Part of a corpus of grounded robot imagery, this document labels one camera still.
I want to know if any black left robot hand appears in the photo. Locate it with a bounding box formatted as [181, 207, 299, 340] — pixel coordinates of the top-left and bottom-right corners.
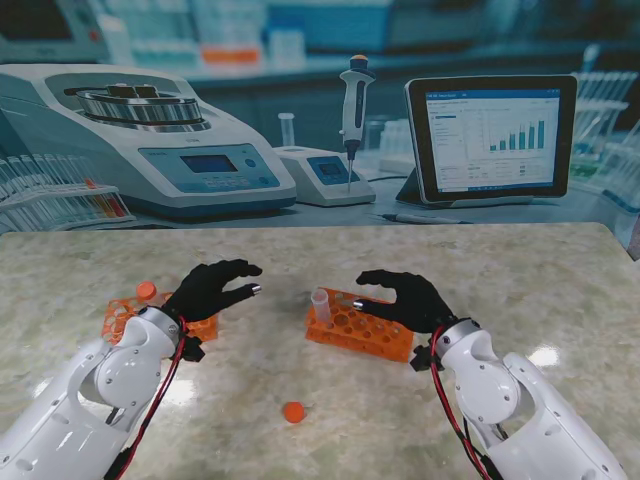
[167, 258, 264, 324]

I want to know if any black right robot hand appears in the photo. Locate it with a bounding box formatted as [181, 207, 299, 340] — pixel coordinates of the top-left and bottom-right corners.
[353, 269, 458, 335]

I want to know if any orange plastic test tube rack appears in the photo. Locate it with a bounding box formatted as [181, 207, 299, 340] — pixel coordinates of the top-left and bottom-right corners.
[304, 287, 416, 364]
[102, 297, 221, 347]

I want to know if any printed laboratory backdrop poster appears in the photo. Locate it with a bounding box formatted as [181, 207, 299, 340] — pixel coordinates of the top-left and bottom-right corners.
[0, 0, 640, 236]

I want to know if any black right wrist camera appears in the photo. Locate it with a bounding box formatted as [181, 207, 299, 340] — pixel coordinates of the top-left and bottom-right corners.
[409, 344, 434, 373]

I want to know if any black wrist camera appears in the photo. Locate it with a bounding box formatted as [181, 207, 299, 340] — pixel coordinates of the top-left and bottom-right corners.
[409, 344, 434, 373]
[175, 335, 206, 364]

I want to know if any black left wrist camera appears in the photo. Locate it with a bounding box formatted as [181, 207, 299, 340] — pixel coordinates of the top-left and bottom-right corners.
[175, 335, 206, 364]

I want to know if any red black right arm cable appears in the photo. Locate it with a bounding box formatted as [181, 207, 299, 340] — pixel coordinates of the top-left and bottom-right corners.
[429, 327, 497, 480]

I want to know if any red black arm cable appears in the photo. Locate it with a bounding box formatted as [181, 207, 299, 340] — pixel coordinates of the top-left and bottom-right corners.
[429, 327, 497, 480]
[107, 319, 190, 480]

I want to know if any red black left arm cable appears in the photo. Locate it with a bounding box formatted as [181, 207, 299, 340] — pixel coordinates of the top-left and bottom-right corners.
[107, 319, 190, 480]

